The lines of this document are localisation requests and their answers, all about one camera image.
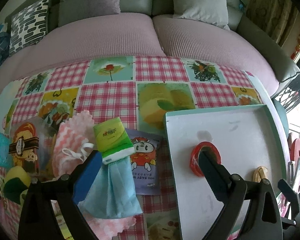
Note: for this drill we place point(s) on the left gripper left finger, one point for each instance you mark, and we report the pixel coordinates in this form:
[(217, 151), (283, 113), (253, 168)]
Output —
[(84, 176)]

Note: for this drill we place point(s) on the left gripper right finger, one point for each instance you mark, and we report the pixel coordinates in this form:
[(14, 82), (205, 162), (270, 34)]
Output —
[(223, 184)]

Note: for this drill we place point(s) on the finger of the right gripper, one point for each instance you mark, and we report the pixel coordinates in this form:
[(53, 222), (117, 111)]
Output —
[(290, 195)]

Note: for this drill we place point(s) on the red tape roll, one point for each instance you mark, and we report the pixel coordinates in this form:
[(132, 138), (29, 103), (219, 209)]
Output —
[(203, 152)]

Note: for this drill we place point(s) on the blue face mask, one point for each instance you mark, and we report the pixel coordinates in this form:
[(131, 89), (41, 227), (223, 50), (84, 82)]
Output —
[(112, 194)]

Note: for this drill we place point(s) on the pink fluffy towel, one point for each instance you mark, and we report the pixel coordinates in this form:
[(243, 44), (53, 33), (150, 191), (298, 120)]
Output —
[(71, 134)]

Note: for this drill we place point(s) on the green white tissue pack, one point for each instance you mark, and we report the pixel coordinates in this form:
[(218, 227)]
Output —
[(112, 141)]

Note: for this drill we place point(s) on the yellow green sponge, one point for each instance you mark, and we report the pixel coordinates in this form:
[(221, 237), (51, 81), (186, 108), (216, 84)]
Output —
[(17, 181)]

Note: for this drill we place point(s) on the purple baby wipes pack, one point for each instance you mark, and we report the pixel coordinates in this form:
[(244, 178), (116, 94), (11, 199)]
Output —
[(144, 162)]

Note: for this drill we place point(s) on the pink patterned cloth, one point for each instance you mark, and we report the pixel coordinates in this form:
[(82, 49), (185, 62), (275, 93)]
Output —
[(84, 151)]

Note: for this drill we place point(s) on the teal shallow cardboard tray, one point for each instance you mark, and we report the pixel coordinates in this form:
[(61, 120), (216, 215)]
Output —
[(246, 137)]

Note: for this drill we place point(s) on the clear plastic box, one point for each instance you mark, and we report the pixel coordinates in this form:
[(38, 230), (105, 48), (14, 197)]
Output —
[(32, 146)]

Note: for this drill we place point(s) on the checkered picture tablecloth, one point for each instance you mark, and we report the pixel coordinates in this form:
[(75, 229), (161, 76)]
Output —
[(139, 90)]

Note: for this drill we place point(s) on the pink sofa cover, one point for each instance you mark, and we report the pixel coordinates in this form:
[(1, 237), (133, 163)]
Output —
[(138, 34)]

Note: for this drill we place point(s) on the black white patterned cushion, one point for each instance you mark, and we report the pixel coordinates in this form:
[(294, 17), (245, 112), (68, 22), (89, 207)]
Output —
[(29, 26)]

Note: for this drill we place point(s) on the light grey cushion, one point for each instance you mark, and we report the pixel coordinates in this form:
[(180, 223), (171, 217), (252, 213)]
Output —
[(212, 12)]

